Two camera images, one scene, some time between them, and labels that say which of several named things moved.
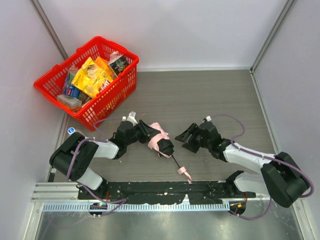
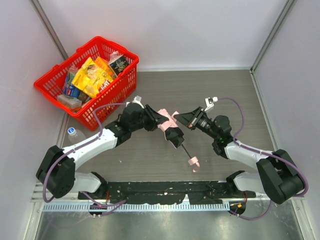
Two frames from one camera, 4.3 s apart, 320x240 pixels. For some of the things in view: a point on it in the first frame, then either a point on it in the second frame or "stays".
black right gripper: [196, 137] → [195, 119]
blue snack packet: [68, 88] stays
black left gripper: [144, 131] → [151, 118]
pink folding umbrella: [162, 144] → [174, 134]
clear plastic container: [72, 102] stays
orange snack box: [105, 64] stays
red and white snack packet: [104, 85] stays
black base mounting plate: [158, 193] stays
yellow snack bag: [90, 77] stays
